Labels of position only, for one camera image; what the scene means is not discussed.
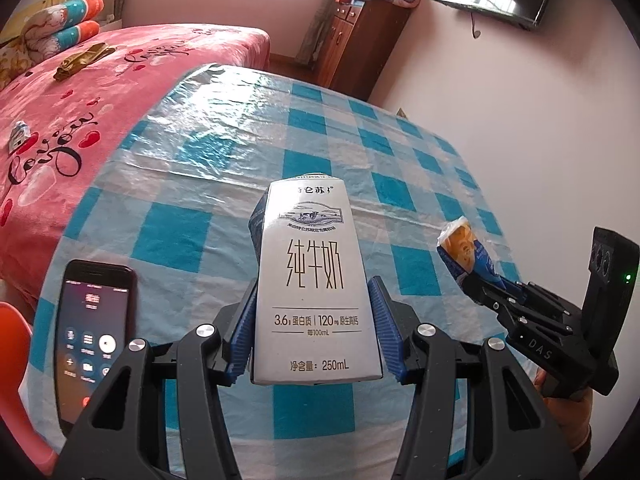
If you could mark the floral pillow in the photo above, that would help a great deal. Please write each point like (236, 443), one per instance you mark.
(14, 61)

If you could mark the white milk carton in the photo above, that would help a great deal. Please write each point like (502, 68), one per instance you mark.
(314, 322)

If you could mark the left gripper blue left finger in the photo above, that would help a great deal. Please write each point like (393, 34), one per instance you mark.
(239, 335)

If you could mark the person's right hand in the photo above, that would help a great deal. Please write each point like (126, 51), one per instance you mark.
(573, 417)

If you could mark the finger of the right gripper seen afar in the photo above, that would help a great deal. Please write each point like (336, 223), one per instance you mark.
(487, 279)

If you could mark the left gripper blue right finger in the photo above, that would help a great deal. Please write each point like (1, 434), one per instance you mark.
(390, 338)

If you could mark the brown wooden dresser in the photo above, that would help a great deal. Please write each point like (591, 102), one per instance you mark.
(360, 39)

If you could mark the olive green cloth on bed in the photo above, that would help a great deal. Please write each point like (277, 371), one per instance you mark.
(79, 61)

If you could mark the blue orange tissue pack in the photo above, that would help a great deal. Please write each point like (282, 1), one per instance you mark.
(461, 251)

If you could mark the black smartphone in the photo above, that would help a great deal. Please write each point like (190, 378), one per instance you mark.
(95, 317)

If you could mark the pink love you bedspread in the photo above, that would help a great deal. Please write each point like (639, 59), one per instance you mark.
(78, 122)

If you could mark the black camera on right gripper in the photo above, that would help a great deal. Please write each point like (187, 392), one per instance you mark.
(613, 267)

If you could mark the blue checkered plastic tablecloth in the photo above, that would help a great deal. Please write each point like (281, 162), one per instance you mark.
(170, 206)

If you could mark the orange plastic trash bucket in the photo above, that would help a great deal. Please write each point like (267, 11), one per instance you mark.
(26, 444)

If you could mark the small snack wrapper on bed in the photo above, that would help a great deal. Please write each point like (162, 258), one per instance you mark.
(19, 135)

